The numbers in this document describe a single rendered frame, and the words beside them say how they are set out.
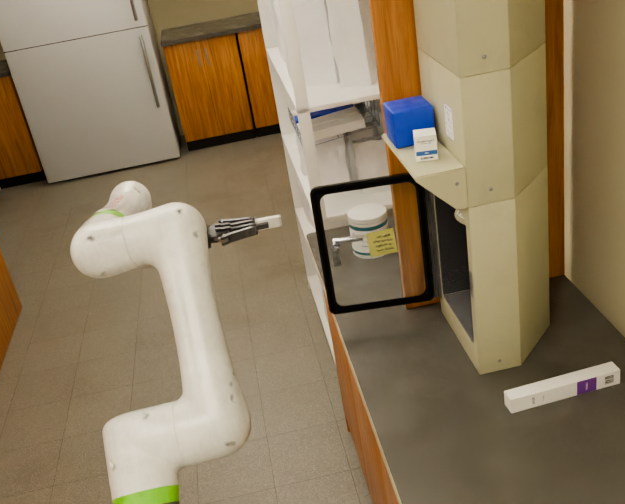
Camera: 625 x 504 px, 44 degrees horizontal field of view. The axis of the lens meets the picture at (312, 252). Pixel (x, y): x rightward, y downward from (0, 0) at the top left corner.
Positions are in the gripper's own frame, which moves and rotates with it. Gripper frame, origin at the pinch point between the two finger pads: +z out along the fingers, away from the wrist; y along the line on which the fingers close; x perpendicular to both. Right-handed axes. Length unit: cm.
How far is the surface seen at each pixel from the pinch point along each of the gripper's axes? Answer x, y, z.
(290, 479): 130, 42, -9
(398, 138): -23.7, -19.3, 33.7
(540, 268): 15, -28, 65
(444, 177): -20, -38, 39
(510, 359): 33, -38, 53
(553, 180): 4, -1, 81
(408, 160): -21.1, -27.7, 33.6
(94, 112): 75, 450, -109
